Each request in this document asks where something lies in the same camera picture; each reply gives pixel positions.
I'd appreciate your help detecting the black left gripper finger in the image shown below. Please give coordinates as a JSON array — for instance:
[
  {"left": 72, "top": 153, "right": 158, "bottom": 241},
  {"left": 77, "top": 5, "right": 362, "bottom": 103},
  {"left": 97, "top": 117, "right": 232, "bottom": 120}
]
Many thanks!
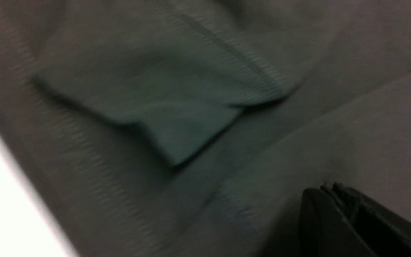
[{"left": 298, "top": 183, "right": 411, "bottom": 257}]

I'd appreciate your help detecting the dark gray long-sleeve top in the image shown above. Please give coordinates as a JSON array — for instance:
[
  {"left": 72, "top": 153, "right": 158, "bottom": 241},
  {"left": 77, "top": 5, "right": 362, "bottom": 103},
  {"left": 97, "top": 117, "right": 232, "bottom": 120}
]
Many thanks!
[{"left": 0, "top": 0, "right": 411, "bottom": 257}]

